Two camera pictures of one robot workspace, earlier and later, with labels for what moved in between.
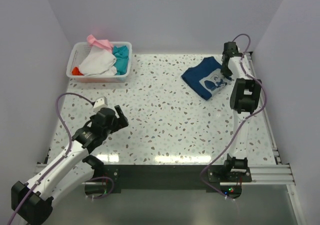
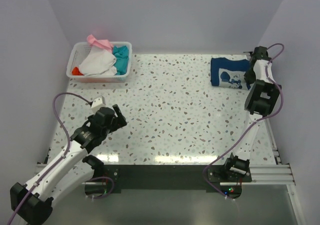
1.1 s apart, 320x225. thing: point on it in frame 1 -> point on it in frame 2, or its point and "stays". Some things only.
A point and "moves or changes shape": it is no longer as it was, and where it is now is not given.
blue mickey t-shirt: (206, 79) moves or changes shape
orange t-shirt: (75, 71) stays
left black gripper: (118, 120) stays
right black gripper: (225, 70) -> (250, 77)
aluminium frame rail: (281, 173) stays
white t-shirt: (98, 61) stays
